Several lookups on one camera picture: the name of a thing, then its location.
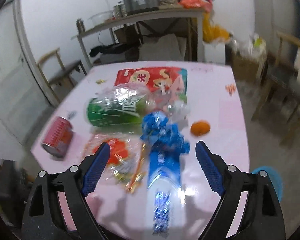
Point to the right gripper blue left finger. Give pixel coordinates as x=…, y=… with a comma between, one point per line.
x=92, y=168

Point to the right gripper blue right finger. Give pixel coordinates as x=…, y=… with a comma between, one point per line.
x=212, y=165

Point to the clear red pastry wrapper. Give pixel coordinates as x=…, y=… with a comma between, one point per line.
x=128, y=154

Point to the blue white toothpaste box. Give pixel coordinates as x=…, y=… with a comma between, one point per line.
x=164, y=212

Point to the blue wrapper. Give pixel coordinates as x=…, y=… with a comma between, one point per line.
x=162, y=135

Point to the red metal can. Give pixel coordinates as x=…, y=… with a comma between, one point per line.
x=58, y=137

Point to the blue stool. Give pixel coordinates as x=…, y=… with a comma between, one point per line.
x=275, y=177

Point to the green label plastic bottle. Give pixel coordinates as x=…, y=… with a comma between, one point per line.
x=127, y=104

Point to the red snack bag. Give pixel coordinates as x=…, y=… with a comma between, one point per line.
x=167, y=84

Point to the white door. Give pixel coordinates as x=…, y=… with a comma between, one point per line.
x=22, y=102

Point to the wooden chair black seat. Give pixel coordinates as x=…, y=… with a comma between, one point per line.
x=65, y=70

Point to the cardboard box with bags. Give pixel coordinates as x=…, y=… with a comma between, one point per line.
x=248, y=58

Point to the yellow plastic bag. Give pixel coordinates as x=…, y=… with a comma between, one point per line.
x=213, y=33

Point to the steel thermos flask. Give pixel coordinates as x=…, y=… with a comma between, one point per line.
x=80, y=25

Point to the clear plastic bowl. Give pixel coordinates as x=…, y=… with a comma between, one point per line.
x=101, y=17

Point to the orange red bag on table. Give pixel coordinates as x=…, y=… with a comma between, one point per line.
x=206, y=5

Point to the grey rice cooker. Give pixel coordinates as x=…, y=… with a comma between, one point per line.
x=133, y=7

